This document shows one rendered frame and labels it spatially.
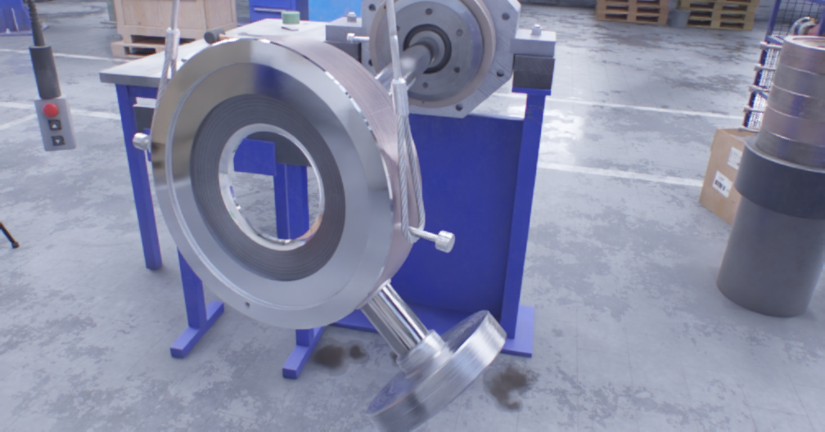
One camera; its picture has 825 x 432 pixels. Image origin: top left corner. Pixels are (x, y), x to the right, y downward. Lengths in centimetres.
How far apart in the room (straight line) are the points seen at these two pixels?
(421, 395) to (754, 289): 228
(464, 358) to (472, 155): 149
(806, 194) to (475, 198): 123
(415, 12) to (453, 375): 125
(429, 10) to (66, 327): 177
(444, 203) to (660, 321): 101
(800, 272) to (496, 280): 122
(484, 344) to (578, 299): 195
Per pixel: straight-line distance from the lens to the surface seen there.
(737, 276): 288
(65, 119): 160
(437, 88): 179
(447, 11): 175
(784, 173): 263
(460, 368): 70
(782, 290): 286
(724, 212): 369
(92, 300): 274
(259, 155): 189
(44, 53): 157
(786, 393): 250
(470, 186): 218
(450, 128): 211
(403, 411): 71
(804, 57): 259
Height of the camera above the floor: 141
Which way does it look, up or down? 25 degrees down
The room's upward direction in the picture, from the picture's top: 2 degrees clockwise
